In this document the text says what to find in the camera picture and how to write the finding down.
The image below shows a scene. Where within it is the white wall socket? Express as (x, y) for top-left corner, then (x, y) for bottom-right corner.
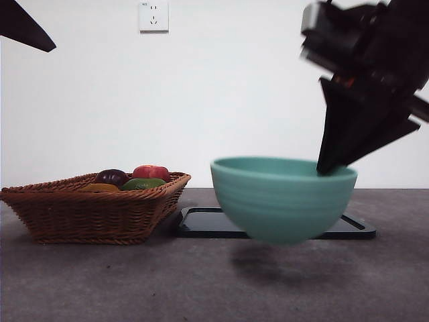
(139, 1), (170, 34)

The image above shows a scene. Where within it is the brown wicker basket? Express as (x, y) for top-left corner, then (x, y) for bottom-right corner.
(0, 171), (192, 245)

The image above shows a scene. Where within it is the teal ribbed bowl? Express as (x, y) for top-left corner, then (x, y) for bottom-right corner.
(210, 156), (359, 245)

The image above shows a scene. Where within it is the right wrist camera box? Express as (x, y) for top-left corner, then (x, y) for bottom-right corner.
(300, 1), (365, 51)

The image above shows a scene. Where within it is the green avocado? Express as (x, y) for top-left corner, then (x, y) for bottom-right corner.
(121, 178), (168, 191)

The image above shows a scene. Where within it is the dark rectangular tray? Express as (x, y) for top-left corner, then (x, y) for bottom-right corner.
(176, 207), (377, 239)

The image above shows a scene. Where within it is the red apple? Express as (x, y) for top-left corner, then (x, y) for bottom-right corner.
(132, 164), (171, 184)

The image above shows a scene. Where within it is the brown kiwi fruit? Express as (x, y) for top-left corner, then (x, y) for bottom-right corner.
(78, 183), (121, 193)

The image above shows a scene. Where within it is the dark purple plum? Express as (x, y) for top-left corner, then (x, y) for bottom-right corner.
(96, 169), (129, 186)

